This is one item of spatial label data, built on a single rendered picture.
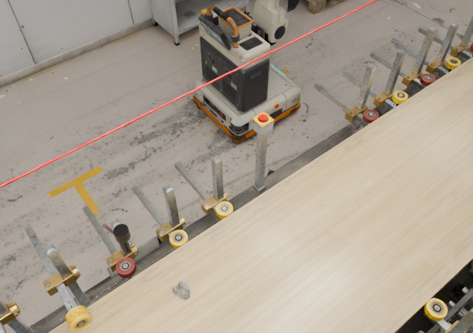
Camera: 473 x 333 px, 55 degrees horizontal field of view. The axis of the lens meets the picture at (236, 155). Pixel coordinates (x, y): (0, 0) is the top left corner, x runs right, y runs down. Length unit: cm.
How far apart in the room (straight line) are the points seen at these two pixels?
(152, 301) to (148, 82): 259
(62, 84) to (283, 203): 274
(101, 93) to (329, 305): 288
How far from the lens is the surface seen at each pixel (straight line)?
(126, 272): 200
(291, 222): 208
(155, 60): 440
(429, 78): 294
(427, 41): 289
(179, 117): 380
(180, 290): 192
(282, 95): 357
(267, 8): 331
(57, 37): 449
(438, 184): 239
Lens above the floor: 265
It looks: 50 degrees down
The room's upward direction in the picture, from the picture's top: straight up
